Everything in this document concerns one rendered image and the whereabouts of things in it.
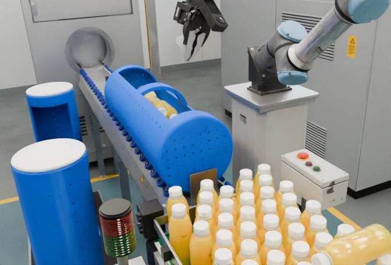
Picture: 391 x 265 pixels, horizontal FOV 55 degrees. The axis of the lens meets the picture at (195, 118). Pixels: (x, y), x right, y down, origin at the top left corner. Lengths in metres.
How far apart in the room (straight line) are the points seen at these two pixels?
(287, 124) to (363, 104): 1.18
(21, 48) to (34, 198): 4.81
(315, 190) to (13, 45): 5.50
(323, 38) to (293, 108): 0.45
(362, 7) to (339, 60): 1.71
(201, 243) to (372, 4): 0.83
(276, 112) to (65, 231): 0.98
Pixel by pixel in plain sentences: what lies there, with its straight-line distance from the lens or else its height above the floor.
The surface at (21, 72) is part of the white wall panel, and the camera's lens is 6.31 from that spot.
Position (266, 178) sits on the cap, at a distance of 1.19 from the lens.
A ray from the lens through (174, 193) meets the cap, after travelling 1.13.
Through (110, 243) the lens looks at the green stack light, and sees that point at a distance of 0.79.
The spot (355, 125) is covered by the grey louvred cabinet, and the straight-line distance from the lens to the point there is 2.93.
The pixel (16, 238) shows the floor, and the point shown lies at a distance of 3.02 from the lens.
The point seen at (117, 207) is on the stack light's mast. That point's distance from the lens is 0.77.
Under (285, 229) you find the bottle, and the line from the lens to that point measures 1.06.
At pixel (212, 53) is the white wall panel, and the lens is 6.98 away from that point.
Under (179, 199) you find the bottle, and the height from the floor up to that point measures 1.06.
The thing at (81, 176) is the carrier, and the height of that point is 0.96.
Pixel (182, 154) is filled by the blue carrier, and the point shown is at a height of 1.11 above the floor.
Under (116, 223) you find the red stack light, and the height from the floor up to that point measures 1.24.
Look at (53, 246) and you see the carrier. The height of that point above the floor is 0.70.
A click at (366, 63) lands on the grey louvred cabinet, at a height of 1.06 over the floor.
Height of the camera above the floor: 1.68
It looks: 21 degrees down
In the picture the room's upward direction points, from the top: 3 degrees counter-clockwise
